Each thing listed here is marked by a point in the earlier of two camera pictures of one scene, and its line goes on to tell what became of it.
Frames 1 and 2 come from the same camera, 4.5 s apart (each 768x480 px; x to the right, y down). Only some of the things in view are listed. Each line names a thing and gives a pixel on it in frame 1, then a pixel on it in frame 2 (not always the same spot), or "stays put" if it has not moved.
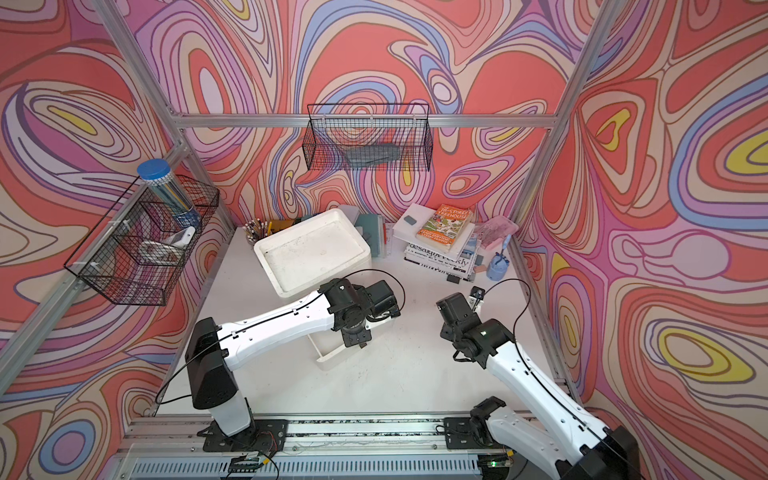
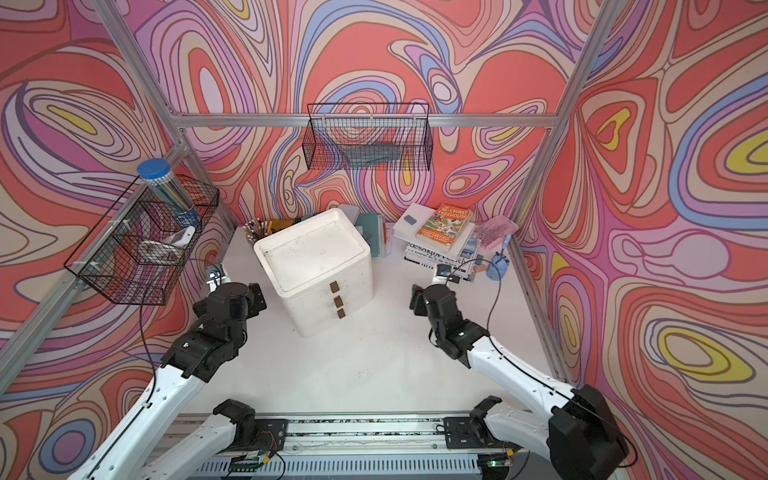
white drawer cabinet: [313, 253] stays put
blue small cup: [497, 267] stays put
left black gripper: [360, 339] to [258, 298]
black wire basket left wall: [136, 253] stays put
